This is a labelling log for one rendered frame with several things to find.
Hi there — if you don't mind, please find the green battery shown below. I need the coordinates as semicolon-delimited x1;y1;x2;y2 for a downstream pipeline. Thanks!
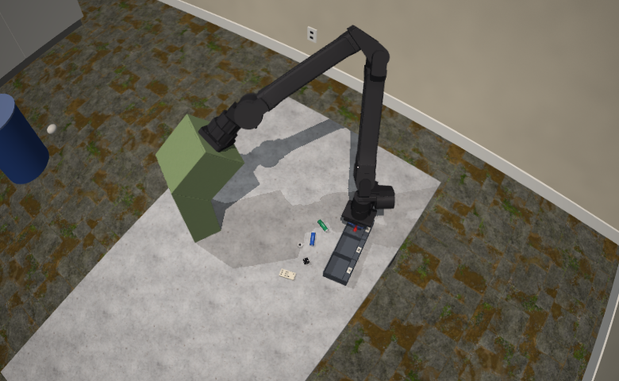
317;220;329;233

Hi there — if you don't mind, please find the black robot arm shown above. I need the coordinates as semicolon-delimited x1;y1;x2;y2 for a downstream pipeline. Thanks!
198;25;395;216

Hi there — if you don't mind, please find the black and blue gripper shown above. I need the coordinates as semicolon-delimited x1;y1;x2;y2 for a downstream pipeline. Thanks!
342;200;377;229

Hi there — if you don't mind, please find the cream domino tile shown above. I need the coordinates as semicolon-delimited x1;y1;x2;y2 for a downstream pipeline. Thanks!
279;269;296;280

